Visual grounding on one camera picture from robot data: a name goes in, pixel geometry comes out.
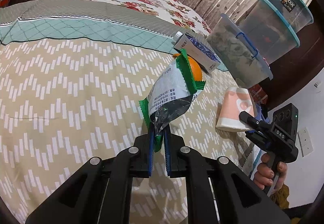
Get pink white paper cup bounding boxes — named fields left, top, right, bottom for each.
left=216, top=87, right=254, bottom=132

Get green white snack wrapper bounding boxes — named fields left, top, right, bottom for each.
left=139, top=49, right=205, bottom=152

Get blue white milk carton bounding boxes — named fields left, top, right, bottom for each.
left=174, top=31, right=221, bottom=74

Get mustard sweater forearm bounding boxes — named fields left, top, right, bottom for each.
left=270, top=184, right=289, bottom=209

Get person right hand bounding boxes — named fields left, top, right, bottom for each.
left=253, top=153, right=288, bottom=192

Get blue patterned cloth bag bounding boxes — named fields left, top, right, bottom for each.
left=255, top=103, right=270, bottom=123

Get orange snack packages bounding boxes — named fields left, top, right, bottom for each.
left=248, top=84, right=268, bottom=104

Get clear storage box teal lid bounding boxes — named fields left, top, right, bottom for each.
left=239, top=0, right=300, bottom=64

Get patterned bed quilt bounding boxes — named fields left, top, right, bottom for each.
left=1, top=0, right=184, bottom=223

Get upper storage box teal lid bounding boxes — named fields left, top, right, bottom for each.
left=264, top=0, right=314, bottom=33

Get clear storage box blue handle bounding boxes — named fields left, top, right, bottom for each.
left=207, top=14, right=274, bottom=88

